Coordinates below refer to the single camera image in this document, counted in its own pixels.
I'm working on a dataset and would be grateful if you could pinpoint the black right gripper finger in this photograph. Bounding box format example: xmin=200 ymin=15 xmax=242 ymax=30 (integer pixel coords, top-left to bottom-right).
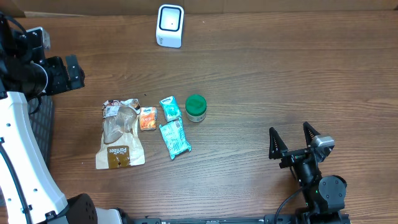
xmin=269 ymin=127 xmax=288 ymax=159
xmin=303 ymin=121 xmax=320 ymax=146

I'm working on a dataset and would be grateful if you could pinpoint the green lid jar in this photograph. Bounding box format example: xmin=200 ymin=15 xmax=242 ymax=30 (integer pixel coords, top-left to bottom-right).
xmin=185 ymin=95 xmax=207 ymax=123

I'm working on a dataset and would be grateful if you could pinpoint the teal snack packet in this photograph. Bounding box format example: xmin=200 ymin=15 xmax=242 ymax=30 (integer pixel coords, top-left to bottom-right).
xmin=159 ymin=118 xmax=192 ymax=160

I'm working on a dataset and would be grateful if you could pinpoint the small teal tissue packet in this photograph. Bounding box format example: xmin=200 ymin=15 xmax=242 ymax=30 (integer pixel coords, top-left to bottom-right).
xmin=159 ymin=96 xmax=182 ymax=122

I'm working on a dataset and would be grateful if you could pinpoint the brown paper bread bag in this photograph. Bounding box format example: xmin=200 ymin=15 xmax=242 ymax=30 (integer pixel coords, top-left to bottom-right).
xmin=95 ymin=98 xmax=146 ymax=170

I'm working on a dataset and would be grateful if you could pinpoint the orange tissue packet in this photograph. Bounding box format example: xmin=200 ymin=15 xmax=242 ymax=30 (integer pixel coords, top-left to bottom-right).
xmin=139 ymin=107 xmax=157 ymax=131

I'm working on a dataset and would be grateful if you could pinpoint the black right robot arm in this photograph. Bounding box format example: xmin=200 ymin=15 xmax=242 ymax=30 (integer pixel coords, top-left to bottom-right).
xmin=266 ymin=122 xmax=351 ymax=224

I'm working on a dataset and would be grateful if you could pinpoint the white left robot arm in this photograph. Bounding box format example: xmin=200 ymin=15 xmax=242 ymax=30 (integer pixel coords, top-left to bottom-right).
xmin=1 ymin=22 xmax=132 ymax=224

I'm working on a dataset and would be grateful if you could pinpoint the white barcode scanner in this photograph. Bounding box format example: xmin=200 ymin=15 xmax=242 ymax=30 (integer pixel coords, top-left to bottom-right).
xmin=155 ymin=4 xmax=185 ymax=49

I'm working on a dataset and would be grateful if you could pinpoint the grey plastic mesh basket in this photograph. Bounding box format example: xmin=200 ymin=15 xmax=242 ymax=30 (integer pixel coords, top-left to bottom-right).
xmin=29 ymin=96 xmax=54 ymax=167

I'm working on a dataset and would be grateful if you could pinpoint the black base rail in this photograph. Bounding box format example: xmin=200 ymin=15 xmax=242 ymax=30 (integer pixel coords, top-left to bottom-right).
xmin=132 ymin=213 xmax=299 ymax=224

